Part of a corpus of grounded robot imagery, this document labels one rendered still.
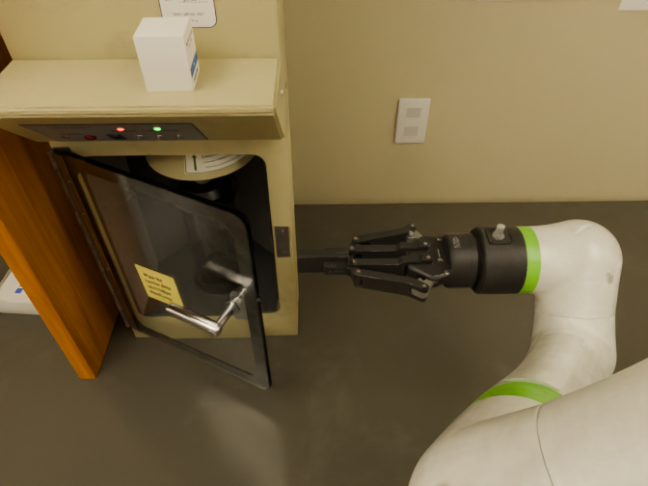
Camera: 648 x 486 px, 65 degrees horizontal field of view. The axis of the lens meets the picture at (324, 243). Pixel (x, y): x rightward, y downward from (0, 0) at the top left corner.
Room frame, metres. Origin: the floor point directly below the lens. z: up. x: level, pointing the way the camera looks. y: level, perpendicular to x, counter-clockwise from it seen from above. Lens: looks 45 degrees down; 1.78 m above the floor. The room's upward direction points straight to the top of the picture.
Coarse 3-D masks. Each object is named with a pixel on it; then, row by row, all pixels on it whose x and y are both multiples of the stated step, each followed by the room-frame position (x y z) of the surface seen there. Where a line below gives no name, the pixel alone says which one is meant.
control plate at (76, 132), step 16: (32, 128) 0.50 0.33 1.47; (48, 128) 0.50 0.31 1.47; (64, 128) 0.51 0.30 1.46; (80, 128) 0.51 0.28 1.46; (96, 128) 0.51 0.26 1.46; (112, 128) 0.51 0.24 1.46; (128, 128) 0.51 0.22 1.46; (144, 128) 0.51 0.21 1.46; (176, 128) 0.51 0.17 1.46; (192, 128) 0.51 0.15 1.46
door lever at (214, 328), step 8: (232, 304) 0.45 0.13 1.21; (168, 312) 0.45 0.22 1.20; (176, 312) 0.44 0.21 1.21; (184, 312) 0.44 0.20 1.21; (192, 312) 0.44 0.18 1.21; (224, 312) 0.44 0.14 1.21; (232, 312) 0.45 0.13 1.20; (184, 320) 0.43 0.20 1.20; (192, 320) 0.43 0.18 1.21; (200, 320) 0.43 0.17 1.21; (208, 320) 0.43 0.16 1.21; (224, 320) 0.43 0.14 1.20; (200, 328) 0.42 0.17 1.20; (208, 328) 0.42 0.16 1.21; (216, 328) 0.41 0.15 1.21
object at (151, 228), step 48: (96, 192) 0.55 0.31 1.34; (144, 192) 0.50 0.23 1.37; (144, 240) 0.52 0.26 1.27; (192, 240) 0.48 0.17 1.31; (240, 240) 0.44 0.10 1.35; (144, 288) 0.54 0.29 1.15; (192, 288) 0.49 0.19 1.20; (240, 288) 0.45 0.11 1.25; (192, 336) 0.50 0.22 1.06; (240, 336) 0.45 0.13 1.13
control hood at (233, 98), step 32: (32, 64) 0.57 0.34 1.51; (64, 64) 0.57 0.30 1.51; (96, 64) 0.57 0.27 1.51; (128, 64) 0.57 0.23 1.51; (224, 64) 0.57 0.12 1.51; (256, 64) 0.57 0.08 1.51; (0, 96) 0.49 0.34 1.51; (32, 96) 0.49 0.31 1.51; (64, 96) 0.49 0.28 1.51; (96, 96) 0.49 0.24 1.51; (128, 96) 0.49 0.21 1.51; (160, 96) 0.49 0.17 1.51; (192, 96) 0.49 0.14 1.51; (224, 96) 0.49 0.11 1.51; (256, 96) 0.49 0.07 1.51; (224, 128) 0.52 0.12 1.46; (256, 128) 0.52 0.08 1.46
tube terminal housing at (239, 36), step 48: (0, 0) 0.59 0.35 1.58; (48, 0) 0.59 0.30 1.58; (96, 0) 0.59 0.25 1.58; (144, 0) 0.59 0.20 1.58; (240, 0) 0.59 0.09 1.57; (48, 48) 0.59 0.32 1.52; (96, 48) 0.59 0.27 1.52; (240, 48) 0.59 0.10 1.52; (96, 144) 0.59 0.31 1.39; (144, 144) 0.59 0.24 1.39; (192, 144) 0.59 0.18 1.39; (240, 144) 0.59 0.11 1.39; (288, 144) 0.65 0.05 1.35; (288, 192) 0.59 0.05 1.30; (288, 288) 0.59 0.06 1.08; (144, 336) 0.59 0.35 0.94
